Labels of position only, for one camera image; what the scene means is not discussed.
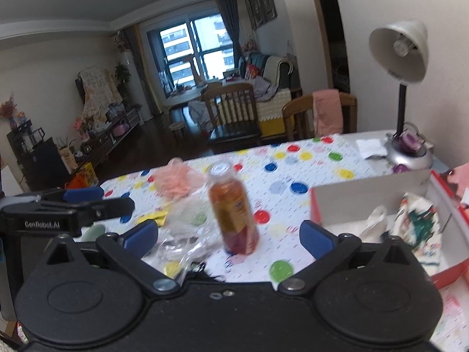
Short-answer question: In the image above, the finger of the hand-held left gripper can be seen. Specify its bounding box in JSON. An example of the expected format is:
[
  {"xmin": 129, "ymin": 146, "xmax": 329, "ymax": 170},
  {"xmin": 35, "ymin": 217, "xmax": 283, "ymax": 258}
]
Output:
[
  {"xmin": 72, "ymin": 196, "xmax": 136, "ymax": 229},
  {"xmin": 35, "ymin": 186, "xmax": 105, "ymax": 204}
]

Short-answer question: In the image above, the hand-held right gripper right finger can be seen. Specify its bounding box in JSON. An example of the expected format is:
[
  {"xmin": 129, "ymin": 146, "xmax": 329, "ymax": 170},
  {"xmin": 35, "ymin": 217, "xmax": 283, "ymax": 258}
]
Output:
[{"xmin": 278, "ymin": 220, "xmax": 419, "ymax": 296}]

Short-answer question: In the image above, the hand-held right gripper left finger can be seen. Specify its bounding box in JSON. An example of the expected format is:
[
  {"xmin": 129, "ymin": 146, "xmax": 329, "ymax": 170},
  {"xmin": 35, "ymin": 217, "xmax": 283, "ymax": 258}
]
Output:
[{"xmin": 44, "ymin": 220, "xmax": 176, "ymax": 295}]

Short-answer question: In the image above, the clear bubble wrap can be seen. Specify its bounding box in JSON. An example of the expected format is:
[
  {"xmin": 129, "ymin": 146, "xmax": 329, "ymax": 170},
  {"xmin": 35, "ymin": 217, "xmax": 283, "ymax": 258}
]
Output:
[{"xmin": 156, "ymin": 197, "xmax": 222, "ymax": 277}]

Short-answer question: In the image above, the red and white box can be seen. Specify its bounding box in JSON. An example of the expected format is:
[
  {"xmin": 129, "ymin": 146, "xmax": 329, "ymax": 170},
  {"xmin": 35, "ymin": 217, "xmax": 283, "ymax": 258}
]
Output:
[{"xmin": 310, "ymin": 169, "xmax": 469, "ymax": 291}]

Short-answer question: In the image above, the orange juice bottle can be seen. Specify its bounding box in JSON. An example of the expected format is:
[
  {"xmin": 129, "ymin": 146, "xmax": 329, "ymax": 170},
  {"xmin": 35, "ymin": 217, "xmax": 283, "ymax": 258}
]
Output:
[{"xmin": 206, "ymin": 161, "xmax": 261, "ymax": 256}]

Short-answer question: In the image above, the yellow box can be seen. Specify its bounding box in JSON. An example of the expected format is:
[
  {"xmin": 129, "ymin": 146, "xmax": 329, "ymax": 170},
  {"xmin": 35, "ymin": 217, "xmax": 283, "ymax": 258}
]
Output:
[{"xmin": 75, "ymin": 162, "xmax": 100, "ymax": 188}]

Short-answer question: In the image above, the pale green object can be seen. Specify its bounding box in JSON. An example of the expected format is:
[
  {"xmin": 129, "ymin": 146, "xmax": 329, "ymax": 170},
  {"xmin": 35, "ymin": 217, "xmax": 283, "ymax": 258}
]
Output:
[{"xmin": 81, "ymin": 226, "xmax": 106, "ymax": 243}]

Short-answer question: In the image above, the polka-dot tablecloth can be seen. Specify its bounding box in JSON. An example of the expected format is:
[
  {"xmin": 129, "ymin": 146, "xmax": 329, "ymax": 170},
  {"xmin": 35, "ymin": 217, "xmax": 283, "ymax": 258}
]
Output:
[{"xmin": 99, "ymin": 129, "xmax": 469, "ymax": 352}]

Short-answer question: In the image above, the white plastic bag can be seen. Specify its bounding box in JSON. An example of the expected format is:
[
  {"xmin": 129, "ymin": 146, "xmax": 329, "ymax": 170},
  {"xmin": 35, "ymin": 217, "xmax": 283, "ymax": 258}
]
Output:
[{"xmin": 325, "ymin": 204, "xmax": 390, "ymax": 244}]

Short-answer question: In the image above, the black cabinet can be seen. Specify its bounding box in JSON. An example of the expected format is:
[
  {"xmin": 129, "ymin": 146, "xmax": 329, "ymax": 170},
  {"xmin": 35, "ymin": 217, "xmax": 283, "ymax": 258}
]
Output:
[{"xmin": 6, "ymin": 119, "xmax": 76, "ymax": 192}]

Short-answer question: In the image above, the pink mesh bath pouf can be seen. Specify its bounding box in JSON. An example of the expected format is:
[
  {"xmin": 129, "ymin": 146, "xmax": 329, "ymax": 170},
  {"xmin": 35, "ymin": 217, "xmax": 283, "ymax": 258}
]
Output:
[{"xmin": 151, "ymin": 157, "xmax": 206, "ymax": 202}]

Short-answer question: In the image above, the low dark tv console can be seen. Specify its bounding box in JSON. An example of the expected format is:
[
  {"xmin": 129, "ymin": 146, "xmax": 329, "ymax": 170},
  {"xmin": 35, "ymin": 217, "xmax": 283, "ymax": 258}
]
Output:
[{"xmin": 75, "ymin": 106, "xmax": 143, "ymax": 162}]

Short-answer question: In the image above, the white green patterned packet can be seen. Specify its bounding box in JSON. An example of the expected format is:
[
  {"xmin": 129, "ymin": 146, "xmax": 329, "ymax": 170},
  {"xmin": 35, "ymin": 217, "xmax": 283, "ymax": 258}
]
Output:
[{"xmin": 389, "ymin": 192, "xmax": 447, "ymax": 265}]

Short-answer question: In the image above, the white paper sheet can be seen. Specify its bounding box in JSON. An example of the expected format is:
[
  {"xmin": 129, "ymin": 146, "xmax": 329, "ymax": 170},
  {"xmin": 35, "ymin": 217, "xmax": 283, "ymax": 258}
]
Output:
[{"xmin": 356, "ymin": 138, "xmax": 390, "ymax": 160}]

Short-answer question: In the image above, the small round stool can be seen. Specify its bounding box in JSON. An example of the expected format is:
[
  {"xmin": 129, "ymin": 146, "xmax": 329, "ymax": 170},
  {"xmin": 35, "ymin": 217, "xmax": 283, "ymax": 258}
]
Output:
[{"xmin": 169, "ymin": 121, "xmax": 188, "ymax": 141}]

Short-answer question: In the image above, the patterned draped cloth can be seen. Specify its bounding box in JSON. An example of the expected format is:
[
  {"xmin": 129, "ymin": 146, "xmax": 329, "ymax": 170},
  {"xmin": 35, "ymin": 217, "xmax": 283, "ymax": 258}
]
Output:
[{"xmin": 79, "ymin": 65, "xmax": 123, "ymax": 125}]

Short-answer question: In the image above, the light wooden chair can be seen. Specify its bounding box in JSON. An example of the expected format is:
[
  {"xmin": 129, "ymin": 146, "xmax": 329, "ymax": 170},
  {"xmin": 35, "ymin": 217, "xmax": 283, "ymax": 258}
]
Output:
[{"xmin": 281, "ymin": 93, "xmax": 358, "ymax": 141}]

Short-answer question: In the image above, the white standing air conditioner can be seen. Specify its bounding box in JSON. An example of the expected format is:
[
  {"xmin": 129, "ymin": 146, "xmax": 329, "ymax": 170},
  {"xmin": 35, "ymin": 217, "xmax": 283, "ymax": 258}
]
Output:
[{"xmin": 119, "ymin": 49, "xmax": 139, "ymax": 108}]

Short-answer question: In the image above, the pink towel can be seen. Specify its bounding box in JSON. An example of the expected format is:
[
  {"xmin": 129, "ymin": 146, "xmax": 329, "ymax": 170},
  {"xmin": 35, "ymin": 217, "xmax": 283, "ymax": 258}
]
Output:
[{"xmin": 312, "ymin": 89, "xmax": 344, "ymax": 137}]

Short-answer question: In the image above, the dark wooden slatted chair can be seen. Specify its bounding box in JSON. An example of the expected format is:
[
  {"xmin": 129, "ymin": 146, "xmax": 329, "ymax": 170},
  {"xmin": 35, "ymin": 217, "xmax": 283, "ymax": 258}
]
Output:
[{"xmin": 201, "ymin": 83, "xmax": 263, "ymax": 144}]

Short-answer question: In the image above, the pink printed box lid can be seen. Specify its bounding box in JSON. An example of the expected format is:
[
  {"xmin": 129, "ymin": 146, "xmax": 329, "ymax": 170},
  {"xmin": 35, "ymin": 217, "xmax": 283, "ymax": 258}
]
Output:
[{"xmin": 446, "ymin": 164, "xmax": 469, "ymax": 207}]

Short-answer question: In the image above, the sofa with blankets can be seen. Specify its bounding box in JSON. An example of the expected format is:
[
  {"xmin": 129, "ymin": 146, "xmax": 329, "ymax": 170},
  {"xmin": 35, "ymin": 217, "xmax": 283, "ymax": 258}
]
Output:
[{"xmin": 237, "ymin": 52, "xmax": 303, "ymax": 137}]

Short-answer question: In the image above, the large window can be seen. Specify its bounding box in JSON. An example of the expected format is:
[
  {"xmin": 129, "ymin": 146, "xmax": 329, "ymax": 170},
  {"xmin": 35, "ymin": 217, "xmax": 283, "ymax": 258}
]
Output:
[{"xmin": 147, "ymin": 10, "xmax": 237, "ymax": 100}]

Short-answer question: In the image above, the white desk lamp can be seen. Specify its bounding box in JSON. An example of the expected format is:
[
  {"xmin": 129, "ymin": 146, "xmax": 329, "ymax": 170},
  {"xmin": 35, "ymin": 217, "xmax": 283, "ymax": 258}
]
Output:
[{"xmin": 368, "ymin": 19, "xmax": 435, "ymax": 172}]

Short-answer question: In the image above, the grey curtain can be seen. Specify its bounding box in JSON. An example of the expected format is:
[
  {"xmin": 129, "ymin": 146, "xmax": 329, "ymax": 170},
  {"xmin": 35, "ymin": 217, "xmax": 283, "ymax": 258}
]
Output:
[{"xmin": 215, "ymin": 0, "xmax": 244, "ymax": 77}]

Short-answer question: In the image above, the black hair tie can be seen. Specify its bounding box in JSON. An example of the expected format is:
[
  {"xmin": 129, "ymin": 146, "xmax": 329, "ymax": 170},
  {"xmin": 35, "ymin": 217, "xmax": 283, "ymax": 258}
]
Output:
[{"xmin": 186, "ymin": 261, "xmax": 226, "ymax": 284}]

